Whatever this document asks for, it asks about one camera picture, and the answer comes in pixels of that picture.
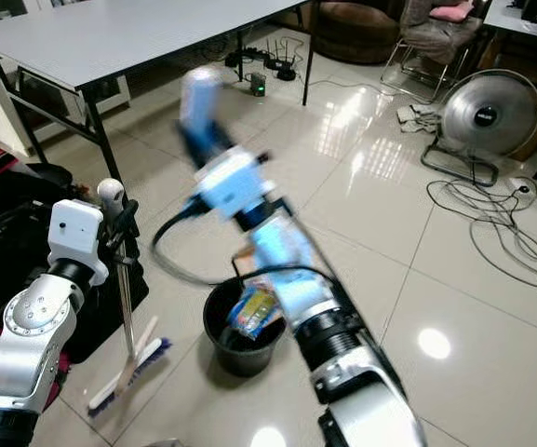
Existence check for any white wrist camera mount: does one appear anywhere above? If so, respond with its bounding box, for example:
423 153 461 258
47 198 107 285
194 146 275 221

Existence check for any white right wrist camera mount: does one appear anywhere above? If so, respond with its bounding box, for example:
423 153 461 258
194 146 275 221

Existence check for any white power strip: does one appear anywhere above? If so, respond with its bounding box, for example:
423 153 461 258
507 174 537 197

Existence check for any black bag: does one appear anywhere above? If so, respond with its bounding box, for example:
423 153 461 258
0 149 150 366

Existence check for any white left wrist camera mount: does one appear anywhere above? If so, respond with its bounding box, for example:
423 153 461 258
47 198 107 285

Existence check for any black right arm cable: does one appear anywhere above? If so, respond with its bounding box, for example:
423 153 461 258
151 207 345 291

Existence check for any grey floor cable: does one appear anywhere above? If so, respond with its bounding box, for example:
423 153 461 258
426 175 537 297

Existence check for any black router with antennas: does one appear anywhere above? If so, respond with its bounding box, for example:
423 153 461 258
262 37 300 83

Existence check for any silver floor fan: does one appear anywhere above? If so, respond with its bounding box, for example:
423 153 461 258
420 69 537 188

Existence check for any brown round pouf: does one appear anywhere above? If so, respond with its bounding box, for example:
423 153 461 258
310 0 405 65

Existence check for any black plastic bucket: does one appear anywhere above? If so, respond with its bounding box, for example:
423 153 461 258
202 276 289 378

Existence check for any grey white cloth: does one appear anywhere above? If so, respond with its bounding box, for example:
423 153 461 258
396 102 442 132

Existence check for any brown cardboard piece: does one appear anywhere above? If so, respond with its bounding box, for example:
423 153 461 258
230 244 271 282

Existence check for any small grey power adapter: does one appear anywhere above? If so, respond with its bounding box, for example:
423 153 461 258
247 73 270 98

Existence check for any metal frame chair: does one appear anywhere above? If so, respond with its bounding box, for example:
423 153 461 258
383 35 480 96

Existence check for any blue yellow snack packet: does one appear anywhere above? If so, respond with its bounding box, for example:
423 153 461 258
225 283 284 339

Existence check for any black power strip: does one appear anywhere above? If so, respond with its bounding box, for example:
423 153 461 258
222 50 261 72

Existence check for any grey folding table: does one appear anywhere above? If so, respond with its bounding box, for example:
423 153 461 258
0 0 316 183

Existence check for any white-handled broom with blue bristles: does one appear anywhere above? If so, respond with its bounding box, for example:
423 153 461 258
87 178 174 418

